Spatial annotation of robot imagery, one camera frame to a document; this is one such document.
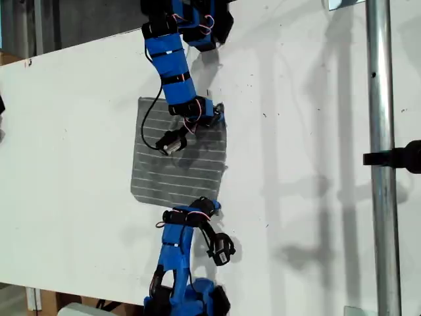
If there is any black camera box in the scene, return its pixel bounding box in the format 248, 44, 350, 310
155, 130, 188, 156
210, 232, 237, 267

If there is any steel post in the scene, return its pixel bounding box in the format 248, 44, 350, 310
364, 0, 403, 316

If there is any grey striped towel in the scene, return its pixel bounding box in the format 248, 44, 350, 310
130, 95, 229, 207

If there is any black camera cable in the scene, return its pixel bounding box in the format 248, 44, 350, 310
140, 84, 165, 149

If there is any black post clamp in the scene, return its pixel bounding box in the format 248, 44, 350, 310
362, 140, 421, 174

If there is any brown cardboard box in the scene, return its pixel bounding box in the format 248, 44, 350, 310
0, 49, 26, 66
36, 289, 145, 316

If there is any white box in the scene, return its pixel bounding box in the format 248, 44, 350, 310
57, 302, 111, 316

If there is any grey metal upright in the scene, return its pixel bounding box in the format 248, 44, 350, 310
32, 0, 45, 56

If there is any white metal rail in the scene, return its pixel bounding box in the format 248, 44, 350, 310
25, 286, 43, 312

